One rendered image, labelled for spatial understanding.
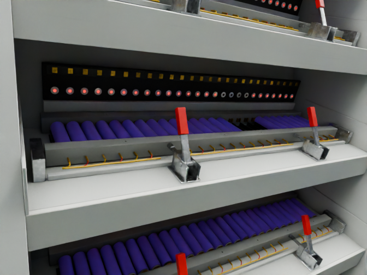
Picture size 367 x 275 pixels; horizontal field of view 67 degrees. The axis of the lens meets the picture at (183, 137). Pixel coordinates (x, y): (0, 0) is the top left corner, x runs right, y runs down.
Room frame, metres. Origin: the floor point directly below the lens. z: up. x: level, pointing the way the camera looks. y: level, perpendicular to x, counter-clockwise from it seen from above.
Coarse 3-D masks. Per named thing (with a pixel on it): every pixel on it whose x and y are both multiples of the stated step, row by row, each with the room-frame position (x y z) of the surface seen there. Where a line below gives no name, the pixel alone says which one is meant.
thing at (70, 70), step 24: (48, 72) 0.39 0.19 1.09; (72, 72) 0.41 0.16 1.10; (96, 72) 0.42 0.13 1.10; (120, 72) 0.44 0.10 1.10; (144, 72) 0.46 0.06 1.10; (168, 72) 0.49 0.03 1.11; (48, 96) 0.40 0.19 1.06; (72, 96) 0.42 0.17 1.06; (96, 96) 0.44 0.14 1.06; (120, 96) 0.46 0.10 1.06; (144, 96) 0.48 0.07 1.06; (168, 96) 0.50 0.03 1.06; (192, 96) 0.53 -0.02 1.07; (216, 96) 0.56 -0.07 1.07; (264, 96) 0.62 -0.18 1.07; (288, 96) 0.66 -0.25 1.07
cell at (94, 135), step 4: (84, 124) 0.40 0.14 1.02; (88, 124) 0.40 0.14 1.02; (92, 124) 0.40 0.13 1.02; (84, 128) 0.39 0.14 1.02; (88, 128) 0.39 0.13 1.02; (92, 128) 0.39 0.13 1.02; (84, 132) 0.39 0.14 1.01; (88, 132) 0.38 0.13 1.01; (92, 132) 0.38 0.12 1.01; (96, 132) 0.38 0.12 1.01; (88, 136) 0.37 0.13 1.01; (92, 136) 0.37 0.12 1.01; (96, 136) 0.37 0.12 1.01; (100, 136) 0.37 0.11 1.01
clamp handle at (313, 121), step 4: (308, 108) 0.49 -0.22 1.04; (312, 108) 0.49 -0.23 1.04; (308, 112) 0.49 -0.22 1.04; (312, 112) 0.49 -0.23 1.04; (308, 116) 0.49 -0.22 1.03; (312, 116) 0.49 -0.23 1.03; (312, 120) 0.49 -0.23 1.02; (316, 120) 0.49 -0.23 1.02; (312, 124) 0.48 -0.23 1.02; (316, 124) 0.49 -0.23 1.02; (312, 128) 0.49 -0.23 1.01; (316, 128) 0.49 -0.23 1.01; (312, 132) 0.49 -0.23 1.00; (316, 132) 0.49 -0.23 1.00; (316, 136) 0.48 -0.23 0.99; (316, 140) 0.48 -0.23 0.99; (316, 144) 0.48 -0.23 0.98
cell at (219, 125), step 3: (210, 117) 0.52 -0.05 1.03; (210, 120) 0.52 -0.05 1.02; (213, 120) 0.51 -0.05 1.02; (216, 120) 0.52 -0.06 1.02; (213, 123) 0.51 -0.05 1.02; (216, 123) 0.50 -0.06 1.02; (219, 123) 0.50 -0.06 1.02; (216, 126) 0.50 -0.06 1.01; (219, 126) 0.49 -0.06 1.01; (222, 126) 0.49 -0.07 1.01; (225, 126) 0.49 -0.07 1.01; (222, 129) 0.49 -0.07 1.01; (225, 129) 0.48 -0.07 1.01; (228, 129) 0.48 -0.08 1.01
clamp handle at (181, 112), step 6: (180, 108) 0.36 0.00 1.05; (180, 114) 0.35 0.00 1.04; (180, 120) 0.35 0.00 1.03; (186, 120) 0.36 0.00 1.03; (180, 126) 0.35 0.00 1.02; (186, 126) 0.35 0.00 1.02; (180, 132) 0.35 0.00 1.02; (186, 132) 0.35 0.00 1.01; (180, 138) 0.35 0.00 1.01; (186, 138) 0.35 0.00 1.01; (186, 144) 0.35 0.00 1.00; (186, 150) 0.35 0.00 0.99; (186, 156) 0.35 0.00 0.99; (186, 162) 0.34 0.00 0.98
